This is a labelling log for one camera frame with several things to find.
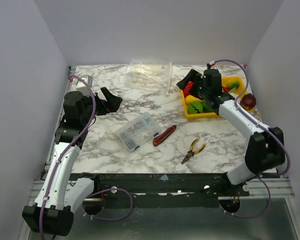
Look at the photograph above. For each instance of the dark red apple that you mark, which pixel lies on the dark red apple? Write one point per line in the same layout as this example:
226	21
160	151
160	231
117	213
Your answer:
248	102

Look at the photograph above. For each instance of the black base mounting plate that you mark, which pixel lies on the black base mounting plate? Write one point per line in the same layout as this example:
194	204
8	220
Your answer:
161	190

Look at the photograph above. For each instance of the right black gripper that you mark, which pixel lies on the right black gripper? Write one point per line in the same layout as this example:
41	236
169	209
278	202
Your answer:
194	85

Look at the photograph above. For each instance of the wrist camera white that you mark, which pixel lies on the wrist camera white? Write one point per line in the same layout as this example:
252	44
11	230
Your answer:
81	87
212	65

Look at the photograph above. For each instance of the red bell pepper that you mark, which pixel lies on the red bell pepper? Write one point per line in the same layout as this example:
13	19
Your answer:
186	90

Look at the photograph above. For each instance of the green bell pepper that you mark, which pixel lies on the green bell pepper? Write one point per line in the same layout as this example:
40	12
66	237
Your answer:
205	107

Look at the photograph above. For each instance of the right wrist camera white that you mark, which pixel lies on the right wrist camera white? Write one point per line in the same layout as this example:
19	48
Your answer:
212	65

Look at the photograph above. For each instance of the red black utility knife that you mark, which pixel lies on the red black utility knife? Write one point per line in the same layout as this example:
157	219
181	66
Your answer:
162	137

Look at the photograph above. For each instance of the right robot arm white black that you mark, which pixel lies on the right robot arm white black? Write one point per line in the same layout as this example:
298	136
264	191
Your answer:
265	149

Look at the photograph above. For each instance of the clear zip top bag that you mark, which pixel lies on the clear zip top bag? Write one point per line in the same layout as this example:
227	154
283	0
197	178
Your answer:
147	76

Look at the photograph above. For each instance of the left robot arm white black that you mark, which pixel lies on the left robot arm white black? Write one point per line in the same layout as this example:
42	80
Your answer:
54	208

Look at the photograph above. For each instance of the aluminium extrusion rail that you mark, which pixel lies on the aluminium extrusion rail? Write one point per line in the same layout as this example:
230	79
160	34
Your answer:
279	188

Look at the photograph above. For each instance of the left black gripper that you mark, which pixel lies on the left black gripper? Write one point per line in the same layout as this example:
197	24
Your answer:
111	105

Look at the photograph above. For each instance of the yellow plastic tray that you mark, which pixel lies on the yellow plastic tray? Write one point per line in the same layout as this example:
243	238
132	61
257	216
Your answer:
206	115

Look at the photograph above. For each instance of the green watermelon ball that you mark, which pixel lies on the green watermelon ball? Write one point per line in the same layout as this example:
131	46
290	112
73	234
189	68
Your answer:
195	108

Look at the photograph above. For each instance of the yellow lemon toy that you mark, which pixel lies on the yellow lemon toy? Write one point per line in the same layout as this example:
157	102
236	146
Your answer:
190	99

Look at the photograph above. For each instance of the yellow handled pliers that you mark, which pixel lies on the yellow handled pliers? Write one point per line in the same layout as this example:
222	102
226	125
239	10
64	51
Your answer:
192	152

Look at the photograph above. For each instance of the clear screw organizer box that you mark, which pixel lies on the clear screw organizer box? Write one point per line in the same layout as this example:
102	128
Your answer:
138	131

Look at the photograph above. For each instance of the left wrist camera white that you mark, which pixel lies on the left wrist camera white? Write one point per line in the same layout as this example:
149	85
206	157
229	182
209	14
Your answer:
81	87

